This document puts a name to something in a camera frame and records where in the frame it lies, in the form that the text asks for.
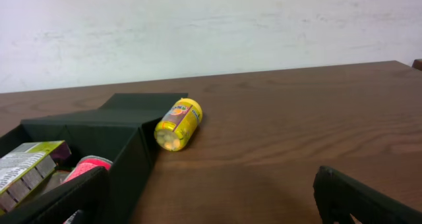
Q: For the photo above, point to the black open gift box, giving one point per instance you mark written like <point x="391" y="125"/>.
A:
<point x="121" y="130"/>

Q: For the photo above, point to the red potato chips can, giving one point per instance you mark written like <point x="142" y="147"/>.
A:
<point x="87" y="163"/>

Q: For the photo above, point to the green yellow carton box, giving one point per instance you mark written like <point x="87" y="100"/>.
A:
<point x="26" y="167"/>

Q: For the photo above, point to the yellow candy jar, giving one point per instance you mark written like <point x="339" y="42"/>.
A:
<point x="177" y="126"/>

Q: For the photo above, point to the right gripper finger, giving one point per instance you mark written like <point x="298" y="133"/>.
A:
<point x="342" y="199"/>

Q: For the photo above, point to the Haribo gummy candy bag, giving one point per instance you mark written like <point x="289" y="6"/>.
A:
<point x="51" y="182"/>

